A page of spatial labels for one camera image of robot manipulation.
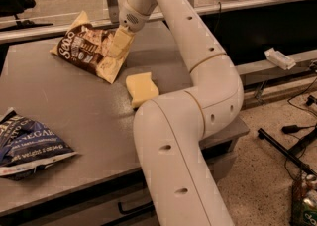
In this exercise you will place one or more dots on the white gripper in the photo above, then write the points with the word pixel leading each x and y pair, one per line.
pixel 131 19

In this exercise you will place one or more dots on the brown chip bag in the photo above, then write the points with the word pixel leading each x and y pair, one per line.
pixel 86 47

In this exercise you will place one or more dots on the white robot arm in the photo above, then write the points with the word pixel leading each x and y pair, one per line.
pixel 168 129

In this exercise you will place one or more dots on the blue chip bag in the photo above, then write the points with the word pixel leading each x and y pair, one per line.
pixel 27 146

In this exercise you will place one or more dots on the yellow sponge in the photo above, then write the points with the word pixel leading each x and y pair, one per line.
pixel 141 88

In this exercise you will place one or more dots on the grey drawer cabinet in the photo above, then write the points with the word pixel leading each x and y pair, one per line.
pixel 81 190

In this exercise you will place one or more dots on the white small packet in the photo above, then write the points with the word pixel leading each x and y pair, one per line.
pixel 280 59

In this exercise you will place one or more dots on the black tripod leg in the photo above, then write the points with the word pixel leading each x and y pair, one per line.
pixel 262 134

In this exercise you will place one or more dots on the green soda can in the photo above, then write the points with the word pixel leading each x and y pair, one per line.
pixel 309 209

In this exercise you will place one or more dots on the black drawer handle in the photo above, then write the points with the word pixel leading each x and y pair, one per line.
pixel 142 207

